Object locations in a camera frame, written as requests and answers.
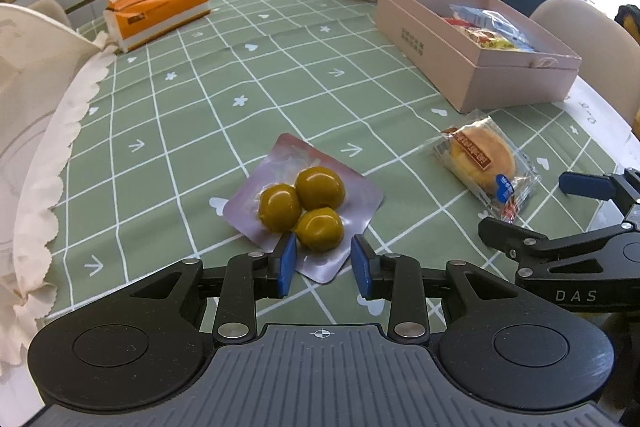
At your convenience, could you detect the yellow armchair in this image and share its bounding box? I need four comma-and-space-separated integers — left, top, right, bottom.
615, 4, 640, 31

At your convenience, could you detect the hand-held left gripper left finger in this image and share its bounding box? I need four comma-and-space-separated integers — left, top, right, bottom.
129, 232, 299, 344

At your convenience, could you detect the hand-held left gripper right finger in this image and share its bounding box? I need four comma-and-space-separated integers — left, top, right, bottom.
351, 234, 521, 344

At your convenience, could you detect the golden bun packet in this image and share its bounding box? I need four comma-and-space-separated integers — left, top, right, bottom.
432, 108, 544, 226

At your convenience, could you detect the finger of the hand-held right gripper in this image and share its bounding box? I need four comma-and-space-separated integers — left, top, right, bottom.
478, 217, 627, 269
558, 170, 640, 229

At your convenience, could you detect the beige dining chair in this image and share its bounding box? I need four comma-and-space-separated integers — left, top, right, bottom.
27, 0, 74, 30
530, 0, 640, 128

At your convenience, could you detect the pink cardboard box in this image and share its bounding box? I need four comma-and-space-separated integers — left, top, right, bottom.
375, 0, 584, 113

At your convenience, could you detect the white scalloped cloth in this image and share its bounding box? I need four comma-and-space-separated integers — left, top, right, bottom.
0, 3, 119, 379

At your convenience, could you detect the clear plastic snack packet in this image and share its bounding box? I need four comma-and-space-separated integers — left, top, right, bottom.
448, 3, 539, 48

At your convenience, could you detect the orange tissue box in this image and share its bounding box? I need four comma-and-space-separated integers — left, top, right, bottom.
95, 0, 211, 54

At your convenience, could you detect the green balls vacuum packet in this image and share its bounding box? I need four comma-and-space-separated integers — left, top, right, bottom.
221, 133, 385, 284

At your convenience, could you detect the green checked tablecloth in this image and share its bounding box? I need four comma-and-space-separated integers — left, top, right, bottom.
45, 0, 626, 324

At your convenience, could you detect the red yellow snack packet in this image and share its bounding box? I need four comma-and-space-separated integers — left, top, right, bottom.
442, 18, 536, 54

